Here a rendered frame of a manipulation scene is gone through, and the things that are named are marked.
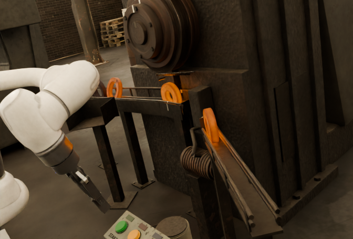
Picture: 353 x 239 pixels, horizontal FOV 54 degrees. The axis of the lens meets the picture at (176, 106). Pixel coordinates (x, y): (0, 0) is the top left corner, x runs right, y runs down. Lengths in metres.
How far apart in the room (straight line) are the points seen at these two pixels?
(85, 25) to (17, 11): 4.67
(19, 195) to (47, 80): 0.75
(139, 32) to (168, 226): 0.97
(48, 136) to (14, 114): 0.10
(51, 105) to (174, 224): 0.61
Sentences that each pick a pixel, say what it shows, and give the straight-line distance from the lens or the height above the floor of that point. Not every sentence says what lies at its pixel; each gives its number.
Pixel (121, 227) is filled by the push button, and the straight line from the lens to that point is 1.18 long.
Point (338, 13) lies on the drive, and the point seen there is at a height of 0.97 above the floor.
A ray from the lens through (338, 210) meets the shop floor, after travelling 2.15.
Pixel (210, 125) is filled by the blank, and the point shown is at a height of 0.74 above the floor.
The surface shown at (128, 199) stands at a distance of 2.51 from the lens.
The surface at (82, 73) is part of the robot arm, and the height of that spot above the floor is 1.11.
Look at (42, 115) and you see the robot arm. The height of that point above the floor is 1.05.
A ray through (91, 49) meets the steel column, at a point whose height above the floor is 0.41.
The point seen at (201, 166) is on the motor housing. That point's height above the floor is 0.49.
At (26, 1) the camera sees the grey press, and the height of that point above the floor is 1.51.
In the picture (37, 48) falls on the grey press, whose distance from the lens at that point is 4.63.
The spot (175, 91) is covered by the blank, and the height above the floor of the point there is 0.78.
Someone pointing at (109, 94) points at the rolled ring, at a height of 0.67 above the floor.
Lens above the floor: 1.26
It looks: 17 degrees down
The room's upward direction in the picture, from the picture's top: 12 degrees counter-clockwise
